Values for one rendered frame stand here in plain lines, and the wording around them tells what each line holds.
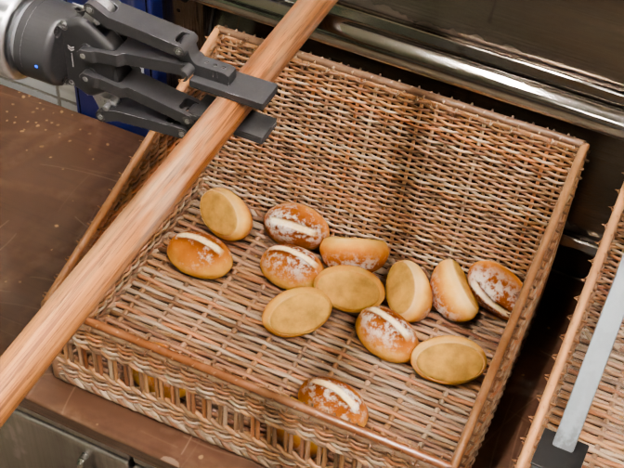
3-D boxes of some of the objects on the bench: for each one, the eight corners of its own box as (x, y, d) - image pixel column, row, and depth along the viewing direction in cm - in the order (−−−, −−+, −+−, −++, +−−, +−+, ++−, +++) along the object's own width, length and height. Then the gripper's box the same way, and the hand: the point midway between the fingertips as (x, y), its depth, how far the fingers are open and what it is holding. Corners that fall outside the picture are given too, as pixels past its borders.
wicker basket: (216, 160, 186) (214, 17, 166) (556, 279, 171) (598, 137, 151) (45, 380, 155) (16, 235, 135) (443, 549, 140) (476, 414, 120)
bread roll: (380, 319, 161) (388, 273, 160) (308, 306, 161) (316, 260, 161) (382, 313, 166) (389, 267, 165) (312, 301, 167) (319, 255, 166)
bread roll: (487, 389, 153) (490, 340, 152) (409, 385, 153) (412, 336, 152) (480, 379, 159) (484, 331, 158) (406, 375, 159) (409, 327, 158)
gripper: (47, -62, 102) (292, 14, 96) (67, 81, 114) (286, 158, 108) (-3, -20, 97) (252, 63, 91) (22, 126, 109) (250, 208, 103)
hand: (234, 102), depth 100 cm, fingers closed on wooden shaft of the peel, 3 cm apart
